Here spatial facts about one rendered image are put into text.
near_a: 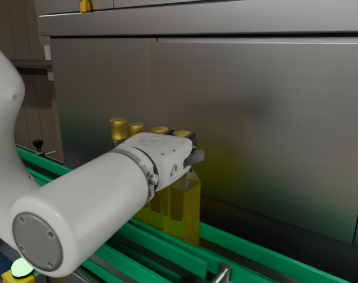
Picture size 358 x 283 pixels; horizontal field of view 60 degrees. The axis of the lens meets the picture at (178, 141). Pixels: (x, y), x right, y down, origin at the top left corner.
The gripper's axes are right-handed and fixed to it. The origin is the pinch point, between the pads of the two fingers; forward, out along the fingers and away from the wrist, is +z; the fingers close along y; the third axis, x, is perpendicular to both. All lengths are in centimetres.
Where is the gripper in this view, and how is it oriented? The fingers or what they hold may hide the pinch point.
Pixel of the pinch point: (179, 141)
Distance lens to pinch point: 55.3
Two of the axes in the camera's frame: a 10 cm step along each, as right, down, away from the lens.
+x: 0.0, 9.5, 3.1
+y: -9.1, -1.3, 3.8
